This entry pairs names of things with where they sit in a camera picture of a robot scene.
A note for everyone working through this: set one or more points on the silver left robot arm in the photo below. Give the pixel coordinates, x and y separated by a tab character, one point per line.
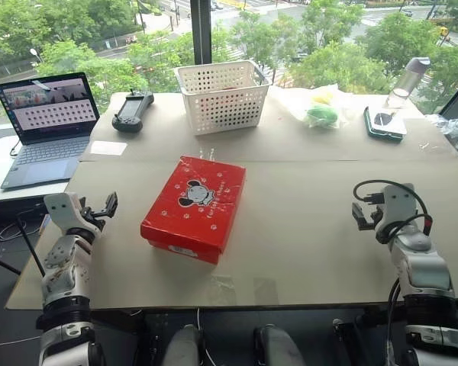
61	267

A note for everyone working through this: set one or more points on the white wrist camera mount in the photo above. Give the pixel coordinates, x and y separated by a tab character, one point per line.
61	211
398	204

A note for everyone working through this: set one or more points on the clear tape patch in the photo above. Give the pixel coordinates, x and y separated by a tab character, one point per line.
223	290
266	291

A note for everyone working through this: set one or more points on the black handheld remote controller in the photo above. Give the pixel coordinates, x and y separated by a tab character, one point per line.
131	110

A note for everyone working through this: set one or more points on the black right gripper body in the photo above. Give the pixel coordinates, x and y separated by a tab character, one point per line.
375	215

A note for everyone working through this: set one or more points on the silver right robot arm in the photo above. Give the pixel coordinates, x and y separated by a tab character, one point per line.
423	267

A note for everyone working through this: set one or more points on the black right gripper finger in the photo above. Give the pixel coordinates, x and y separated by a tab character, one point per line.
357	211
366	226

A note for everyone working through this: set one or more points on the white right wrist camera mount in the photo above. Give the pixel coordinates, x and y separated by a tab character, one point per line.
398	204

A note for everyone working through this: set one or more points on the green-edged white flat case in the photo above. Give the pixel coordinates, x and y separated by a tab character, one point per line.
385	124

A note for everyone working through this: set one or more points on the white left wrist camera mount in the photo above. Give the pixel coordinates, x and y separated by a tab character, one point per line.
61	211

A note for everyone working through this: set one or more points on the dark window mullion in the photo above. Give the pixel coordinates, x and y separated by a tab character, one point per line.
200	30

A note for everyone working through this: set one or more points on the thin black rod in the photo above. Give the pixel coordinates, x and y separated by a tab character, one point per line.
30	246

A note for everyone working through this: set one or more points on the white paper card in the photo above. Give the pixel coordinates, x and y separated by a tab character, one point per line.
108	148

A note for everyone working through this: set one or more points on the yellow object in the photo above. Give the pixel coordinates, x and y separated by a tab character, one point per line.
322	98

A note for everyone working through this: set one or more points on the grey rounded shape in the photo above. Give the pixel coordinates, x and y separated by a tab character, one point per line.
276	347
183	347

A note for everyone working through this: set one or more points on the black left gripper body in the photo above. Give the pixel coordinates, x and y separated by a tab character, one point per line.
92	216

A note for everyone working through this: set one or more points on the green round object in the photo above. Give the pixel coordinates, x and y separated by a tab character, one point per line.
321	114

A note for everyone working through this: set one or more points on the grey open laptop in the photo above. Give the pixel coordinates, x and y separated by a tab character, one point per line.
49	126

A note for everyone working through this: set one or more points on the clear plastic bag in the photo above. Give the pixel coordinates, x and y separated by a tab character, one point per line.
339	110

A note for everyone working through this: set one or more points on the white perforated plastic basket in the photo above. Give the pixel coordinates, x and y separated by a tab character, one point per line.
225	103

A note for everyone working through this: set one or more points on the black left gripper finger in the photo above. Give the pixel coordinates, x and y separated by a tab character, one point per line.
109	213
113	199

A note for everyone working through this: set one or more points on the crumpled clear plastic wrap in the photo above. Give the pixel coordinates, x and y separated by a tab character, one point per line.
454	127

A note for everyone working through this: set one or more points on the clear bottle grey cap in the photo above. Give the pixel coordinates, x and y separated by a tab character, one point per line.
406	82

